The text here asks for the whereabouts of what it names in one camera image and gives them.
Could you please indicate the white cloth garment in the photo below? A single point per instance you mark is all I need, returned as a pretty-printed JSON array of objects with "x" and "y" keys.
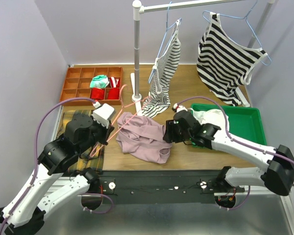
[{"x": 213, "y": 116}]

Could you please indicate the yellow plaid shirt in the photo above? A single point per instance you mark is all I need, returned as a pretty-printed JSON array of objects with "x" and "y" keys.
[{"x": 97, "y": 162}]

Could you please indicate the orange compartment tray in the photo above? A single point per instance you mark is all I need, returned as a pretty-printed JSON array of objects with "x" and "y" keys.
[{"x": 77, "y": 82}]

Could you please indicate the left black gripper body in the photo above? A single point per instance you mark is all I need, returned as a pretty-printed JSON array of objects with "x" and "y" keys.
[{"x": 104, "y": 132}]

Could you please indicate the red white striped sock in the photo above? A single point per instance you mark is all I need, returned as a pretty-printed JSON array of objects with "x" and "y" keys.
[{"x": 114, "y": 82}]

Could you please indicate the left red sock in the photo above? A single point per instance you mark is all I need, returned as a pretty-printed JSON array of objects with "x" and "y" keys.
[{"x": 97, "y": 94}]

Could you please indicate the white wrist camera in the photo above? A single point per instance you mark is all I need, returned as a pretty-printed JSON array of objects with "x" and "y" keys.
[
  {"x": 178, "y": 107},
  {"x": 103, "y": 114}
]

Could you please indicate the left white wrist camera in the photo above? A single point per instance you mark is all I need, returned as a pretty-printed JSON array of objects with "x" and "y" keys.
[{"x": 103, "y": 114}]

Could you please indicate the mauve tank top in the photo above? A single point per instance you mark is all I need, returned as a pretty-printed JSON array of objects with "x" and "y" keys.
[{"x": 142, "y": 137}]

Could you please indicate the white metal clothes rack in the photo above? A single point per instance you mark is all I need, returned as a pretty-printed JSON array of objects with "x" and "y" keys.
[{"x": 139, "y": 9}]

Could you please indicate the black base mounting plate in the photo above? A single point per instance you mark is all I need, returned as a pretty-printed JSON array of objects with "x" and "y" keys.
[{"x": 164, "y": 186}]

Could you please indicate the green plastic bin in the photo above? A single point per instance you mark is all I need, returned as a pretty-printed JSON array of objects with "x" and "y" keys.
[{"x": 246, "y": 123}]

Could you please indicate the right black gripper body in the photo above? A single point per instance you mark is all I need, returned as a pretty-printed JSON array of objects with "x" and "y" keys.
[{"x": 184, "y": 135}]

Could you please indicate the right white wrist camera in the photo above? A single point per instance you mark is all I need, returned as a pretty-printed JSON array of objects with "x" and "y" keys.
[{"x": 178, "y": 107}]

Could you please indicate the wide striped tank top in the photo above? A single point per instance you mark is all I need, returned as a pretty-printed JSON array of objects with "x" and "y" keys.
[{"x": 222, "y": 64}]

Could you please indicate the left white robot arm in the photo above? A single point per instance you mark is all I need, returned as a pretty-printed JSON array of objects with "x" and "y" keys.
[{"x": 26, "y": 213}]

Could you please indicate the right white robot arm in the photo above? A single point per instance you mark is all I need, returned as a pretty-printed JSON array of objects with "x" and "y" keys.
[{"x": 273, "y": 167}]

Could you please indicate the right red sock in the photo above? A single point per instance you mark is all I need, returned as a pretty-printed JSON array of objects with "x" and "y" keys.
[{"x": 113, "y": 93}]

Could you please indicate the middle blue wire hanger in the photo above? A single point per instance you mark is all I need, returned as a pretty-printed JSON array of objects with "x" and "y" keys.
[{"x": 168, "y": 56}]

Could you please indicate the green white sock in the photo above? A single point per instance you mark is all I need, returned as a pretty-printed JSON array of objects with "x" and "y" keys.
[{"x": 99, "y": 81}]

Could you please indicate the thin striped tank top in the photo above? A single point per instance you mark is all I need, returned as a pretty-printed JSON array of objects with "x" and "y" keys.
[{"x": 158, "y": 99}]

